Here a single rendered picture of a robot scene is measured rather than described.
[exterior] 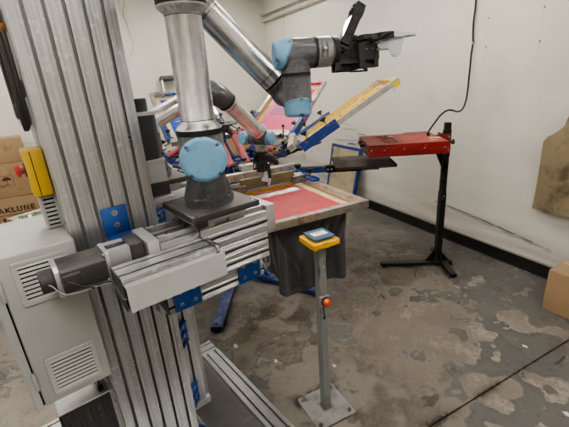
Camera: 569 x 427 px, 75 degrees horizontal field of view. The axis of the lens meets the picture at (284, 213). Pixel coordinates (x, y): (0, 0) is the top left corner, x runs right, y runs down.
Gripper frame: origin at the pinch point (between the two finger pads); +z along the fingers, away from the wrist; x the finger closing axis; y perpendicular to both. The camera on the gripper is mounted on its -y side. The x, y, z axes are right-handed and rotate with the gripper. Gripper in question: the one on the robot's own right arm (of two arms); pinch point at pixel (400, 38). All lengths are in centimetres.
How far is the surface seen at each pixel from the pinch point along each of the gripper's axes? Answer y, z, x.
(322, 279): 86, -13, -50
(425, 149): 43, 99, -145
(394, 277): 146, 82, -167
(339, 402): 160, -6, -62
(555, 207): 92, 183, -117
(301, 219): 62, -16, -66
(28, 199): 73, -288, -440
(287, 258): 84, -22, -78
